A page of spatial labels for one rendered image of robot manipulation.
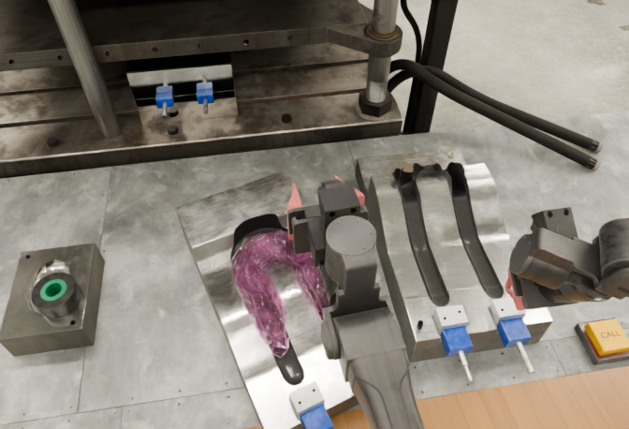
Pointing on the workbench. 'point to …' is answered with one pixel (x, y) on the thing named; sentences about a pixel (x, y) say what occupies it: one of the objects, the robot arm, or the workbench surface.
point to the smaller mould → (55, 258)
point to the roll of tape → (46, 298)
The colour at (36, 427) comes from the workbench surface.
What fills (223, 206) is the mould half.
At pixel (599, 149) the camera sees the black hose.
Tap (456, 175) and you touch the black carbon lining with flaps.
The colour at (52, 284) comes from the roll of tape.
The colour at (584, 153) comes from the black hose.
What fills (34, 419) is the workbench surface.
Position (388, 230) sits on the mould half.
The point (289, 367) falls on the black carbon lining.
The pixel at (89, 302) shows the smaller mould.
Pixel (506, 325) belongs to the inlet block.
